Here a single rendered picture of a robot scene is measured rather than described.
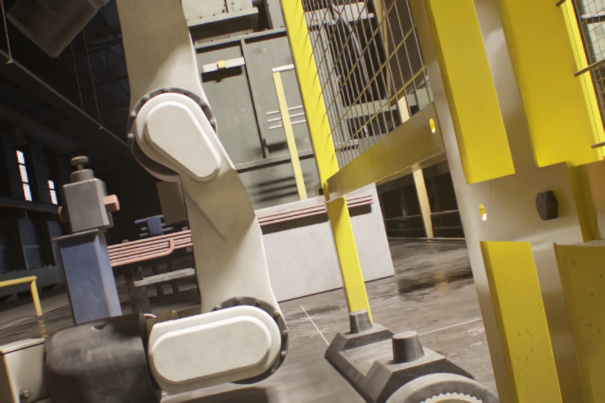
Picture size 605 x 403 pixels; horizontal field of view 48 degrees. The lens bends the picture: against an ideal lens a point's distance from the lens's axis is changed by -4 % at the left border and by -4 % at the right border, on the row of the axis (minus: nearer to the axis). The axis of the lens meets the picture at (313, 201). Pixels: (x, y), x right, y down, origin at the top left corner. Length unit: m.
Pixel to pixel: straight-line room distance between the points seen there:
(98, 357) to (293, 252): 3.28
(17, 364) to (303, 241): 2.65
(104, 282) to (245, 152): 3.39
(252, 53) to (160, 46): 4.12
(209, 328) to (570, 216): 0.74
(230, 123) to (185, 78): 4.02
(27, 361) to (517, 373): 1.57
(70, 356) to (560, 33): 0.89
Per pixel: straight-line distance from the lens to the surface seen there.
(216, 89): 5.23
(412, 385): 0.97
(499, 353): 0.67
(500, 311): 0.65
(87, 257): 1.87
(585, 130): 0.51
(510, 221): 0.55
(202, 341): 1.10
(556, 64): 0.51
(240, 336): 1.10
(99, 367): 1.15
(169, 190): 6.99
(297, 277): 4.37
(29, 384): 2.04
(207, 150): 1.10
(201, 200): 1.11
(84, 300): 1.88
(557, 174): 0.45
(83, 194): 1.88
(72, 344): 1.17
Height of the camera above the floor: 0.44
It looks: 2 degrees up
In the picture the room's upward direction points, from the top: 12 degrees counter-clockwise
